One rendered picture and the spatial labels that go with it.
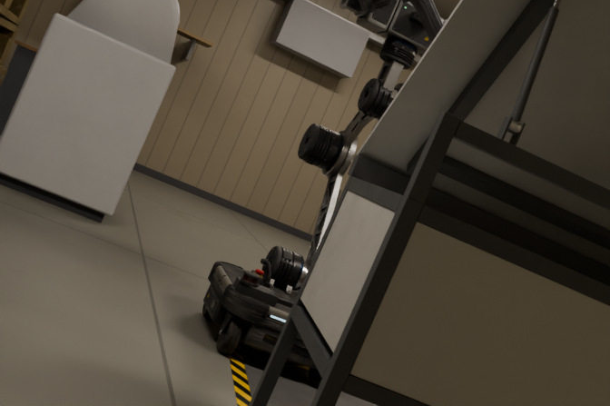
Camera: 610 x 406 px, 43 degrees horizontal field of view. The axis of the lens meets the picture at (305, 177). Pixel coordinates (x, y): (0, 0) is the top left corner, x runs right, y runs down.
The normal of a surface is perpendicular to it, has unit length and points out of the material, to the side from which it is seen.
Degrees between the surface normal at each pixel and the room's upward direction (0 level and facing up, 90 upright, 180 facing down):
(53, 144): 90
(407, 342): 90
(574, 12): 131
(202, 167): 90
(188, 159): 90
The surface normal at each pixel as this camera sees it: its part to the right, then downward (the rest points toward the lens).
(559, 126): -0.15, 0.66
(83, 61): 0.23, 0.11
